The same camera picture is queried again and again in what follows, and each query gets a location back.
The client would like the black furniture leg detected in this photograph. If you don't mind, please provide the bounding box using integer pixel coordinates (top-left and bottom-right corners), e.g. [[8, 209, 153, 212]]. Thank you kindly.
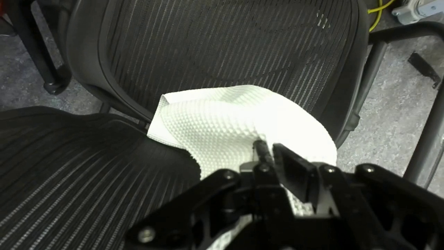
[[3, 0, 73, 96]]

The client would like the black mesh office chair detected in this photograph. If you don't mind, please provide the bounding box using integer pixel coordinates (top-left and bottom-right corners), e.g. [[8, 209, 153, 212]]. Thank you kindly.
[[0, 0, 444, 250]]

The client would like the yellow cable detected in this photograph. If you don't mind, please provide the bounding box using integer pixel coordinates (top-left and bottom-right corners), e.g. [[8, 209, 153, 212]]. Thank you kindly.
[[366, 0, 396, 34]]

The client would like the grey blue device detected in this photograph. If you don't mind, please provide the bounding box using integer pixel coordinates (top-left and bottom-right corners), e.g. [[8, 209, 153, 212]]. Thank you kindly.
[[391, 0, 444, 27]]

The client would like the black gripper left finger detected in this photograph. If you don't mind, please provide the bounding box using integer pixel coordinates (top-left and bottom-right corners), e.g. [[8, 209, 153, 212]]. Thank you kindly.
[[123, 140, 284, 250]]

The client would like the white waffle towel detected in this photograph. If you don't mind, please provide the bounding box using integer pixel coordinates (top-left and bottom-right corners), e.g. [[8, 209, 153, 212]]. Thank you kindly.
[[145, 84, 338, 250]]

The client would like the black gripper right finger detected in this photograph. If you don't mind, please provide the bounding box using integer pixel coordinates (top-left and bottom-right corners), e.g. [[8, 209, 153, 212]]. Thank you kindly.
[[271, 144, 444, 250]]

